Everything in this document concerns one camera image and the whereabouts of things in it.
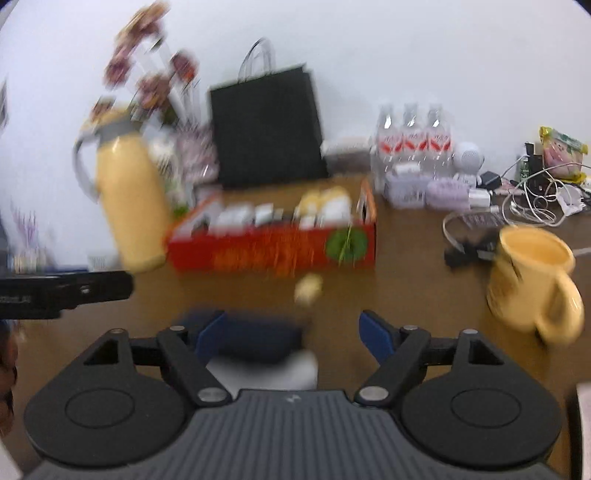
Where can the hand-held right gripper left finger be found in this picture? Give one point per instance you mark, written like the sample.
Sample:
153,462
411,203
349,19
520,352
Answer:
210,336

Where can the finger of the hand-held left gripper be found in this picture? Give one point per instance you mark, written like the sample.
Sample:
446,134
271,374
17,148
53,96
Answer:
94,287

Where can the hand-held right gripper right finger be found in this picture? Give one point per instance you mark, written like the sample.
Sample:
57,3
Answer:
376,337

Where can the navy cloth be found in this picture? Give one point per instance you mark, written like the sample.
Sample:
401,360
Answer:
258,339

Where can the white tissue paper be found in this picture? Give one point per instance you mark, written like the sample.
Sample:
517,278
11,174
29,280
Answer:
277,374

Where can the small yellow object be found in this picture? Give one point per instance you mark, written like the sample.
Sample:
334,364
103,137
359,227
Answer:
307,289

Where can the red cardboard box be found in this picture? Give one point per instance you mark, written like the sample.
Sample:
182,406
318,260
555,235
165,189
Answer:
272,254

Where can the small white box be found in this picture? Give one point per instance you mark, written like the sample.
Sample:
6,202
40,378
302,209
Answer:
231,216
265,215
308,222

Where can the person's left hand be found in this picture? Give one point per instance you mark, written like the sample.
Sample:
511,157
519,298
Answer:
8,364

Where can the purple lavender decoration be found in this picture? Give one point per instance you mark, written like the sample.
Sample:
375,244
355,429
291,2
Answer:
28,237

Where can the yellow thermos jug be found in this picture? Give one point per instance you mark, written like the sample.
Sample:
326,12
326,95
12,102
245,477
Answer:
131,194

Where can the black clip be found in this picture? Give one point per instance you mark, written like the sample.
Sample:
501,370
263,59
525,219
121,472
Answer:
466,253

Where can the yellow packets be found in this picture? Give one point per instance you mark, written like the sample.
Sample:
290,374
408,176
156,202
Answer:
325,203

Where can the white purple tissue box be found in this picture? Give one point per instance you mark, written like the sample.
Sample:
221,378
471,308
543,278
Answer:
406,187

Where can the purple tissue pack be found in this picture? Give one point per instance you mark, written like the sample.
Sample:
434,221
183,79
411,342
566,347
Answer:
447,194

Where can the yellow mug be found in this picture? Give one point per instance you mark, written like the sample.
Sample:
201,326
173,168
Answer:
526,277

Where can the white charger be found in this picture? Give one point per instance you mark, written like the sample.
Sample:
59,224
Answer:
480,200

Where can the flat white box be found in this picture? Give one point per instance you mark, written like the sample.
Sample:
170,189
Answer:
347,151

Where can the black power adapter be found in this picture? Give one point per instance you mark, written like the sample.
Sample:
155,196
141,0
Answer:
490,180

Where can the clear water bottle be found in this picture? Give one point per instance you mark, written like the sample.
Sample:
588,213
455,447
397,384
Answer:
412,136
388,143
437,141

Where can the white round speaker toy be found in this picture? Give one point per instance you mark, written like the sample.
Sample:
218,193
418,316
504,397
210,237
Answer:
467,161

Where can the artificial flower bouquet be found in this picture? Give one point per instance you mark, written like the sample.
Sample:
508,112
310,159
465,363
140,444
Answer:
152,87

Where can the black paper bag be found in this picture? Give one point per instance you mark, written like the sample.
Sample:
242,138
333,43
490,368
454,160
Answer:
268,129

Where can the small dark bottle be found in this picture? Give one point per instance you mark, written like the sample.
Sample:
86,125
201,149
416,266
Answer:
527,168

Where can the colourful snack bag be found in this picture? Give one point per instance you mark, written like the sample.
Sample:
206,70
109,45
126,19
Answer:
563,152

